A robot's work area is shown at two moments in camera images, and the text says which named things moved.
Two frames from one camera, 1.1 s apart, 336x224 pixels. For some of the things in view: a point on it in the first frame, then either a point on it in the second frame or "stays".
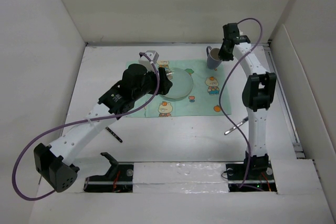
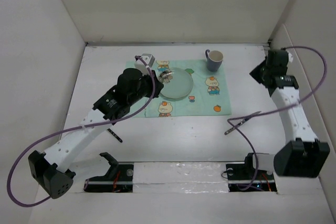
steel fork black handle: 111,132 stays
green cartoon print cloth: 203,99 stays
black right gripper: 222,54 -> 254,73
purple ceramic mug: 213,61 stays
